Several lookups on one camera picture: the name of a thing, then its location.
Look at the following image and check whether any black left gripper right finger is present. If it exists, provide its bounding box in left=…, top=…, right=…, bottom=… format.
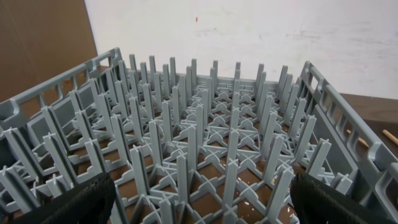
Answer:
left=290, top=173, right=395, bottom=224

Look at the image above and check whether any wooden chopstick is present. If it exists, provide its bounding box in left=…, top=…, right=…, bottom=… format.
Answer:
left=346, top=129, right=369, bottom=148
left=382, top=129, right=398, bottom=145

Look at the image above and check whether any dark brown tray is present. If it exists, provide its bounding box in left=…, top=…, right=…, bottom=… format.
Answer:
left=364, top=119, right=398, bottom=157

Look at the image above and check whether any left wooden chopstick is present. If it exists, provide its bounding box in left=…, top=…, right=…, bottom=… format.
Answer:
left=346, top=129, right=369, bottom=148

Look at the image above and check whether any right wooden chopstick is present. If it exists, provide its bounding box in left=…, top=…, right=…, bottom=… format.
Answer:
left=382, top=129, right=398, bottom=145

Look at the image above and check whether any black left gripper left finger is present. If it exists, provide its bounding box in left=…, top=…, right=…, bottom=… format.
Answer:
left=13, top=172, right=116, bottom=224

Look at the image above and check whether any grey dish rack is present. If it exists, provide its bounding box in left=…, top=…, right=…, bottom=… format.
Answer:
left=1, top=48, right=397, bottom=223

